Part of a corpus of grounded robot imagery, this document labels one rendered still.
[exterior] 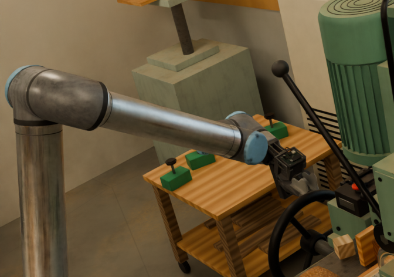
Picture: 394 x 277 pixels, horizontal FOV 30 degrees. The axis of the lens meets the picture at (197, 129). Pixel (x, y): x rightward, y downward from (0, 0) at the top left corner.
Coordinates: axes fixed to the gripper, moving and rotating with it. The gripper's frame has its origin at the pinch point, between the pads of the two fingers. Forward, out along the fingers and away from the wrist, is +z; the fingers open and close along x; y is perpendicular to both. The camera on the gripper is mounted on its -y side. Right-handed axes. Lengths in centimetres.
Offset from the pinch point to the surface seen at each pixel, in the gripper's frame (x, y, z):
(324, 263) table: -19.4, 10.7, 23.6
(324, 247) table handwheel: -9.0, -1.1, 13.3
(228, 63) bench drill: 79, -76, -149
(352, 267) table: -16.3, 12.7, 29.2
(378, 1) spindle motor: -7, 73, 19
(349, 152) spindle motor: -17, 45, 25
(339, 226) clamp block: -7.2, 7.8, 15.8
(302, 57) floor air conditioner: 82, -45, -97
